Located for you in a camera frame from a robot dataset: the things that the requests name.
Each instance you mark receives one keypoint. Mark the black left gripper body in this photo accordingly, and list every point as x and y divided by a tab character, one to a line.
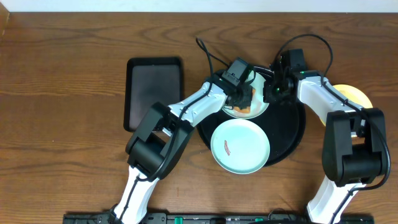
244	97

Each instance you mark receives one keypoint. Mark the black rectangular tray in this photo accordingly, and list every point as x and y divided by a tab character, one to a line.
150	80

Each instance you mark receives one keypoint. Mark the black round tray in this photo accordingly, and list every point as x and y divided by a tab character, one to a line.
283	123

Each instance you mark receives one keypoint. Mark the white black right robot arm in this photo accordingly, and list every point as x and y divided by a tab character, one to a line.
355	155

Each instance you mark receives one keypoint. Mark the light green plate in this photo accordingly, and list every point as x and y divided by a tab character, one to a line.
240	146

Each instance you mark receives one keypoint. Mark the yellow plate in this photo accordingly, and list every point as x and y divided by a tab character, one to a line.
349	92

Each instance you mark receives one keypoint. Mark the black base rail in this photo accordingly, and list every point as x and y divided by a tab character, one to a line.
163	218

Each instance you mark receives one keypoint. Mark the white plate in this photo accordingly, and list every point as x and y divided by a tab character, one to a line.
258	106

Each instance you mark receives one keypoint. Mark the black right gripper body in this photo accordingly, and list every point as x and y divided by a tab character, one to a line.
274	93

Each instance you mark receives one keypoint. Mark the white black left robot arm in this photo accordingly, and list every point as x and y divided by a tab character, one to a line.
160	138

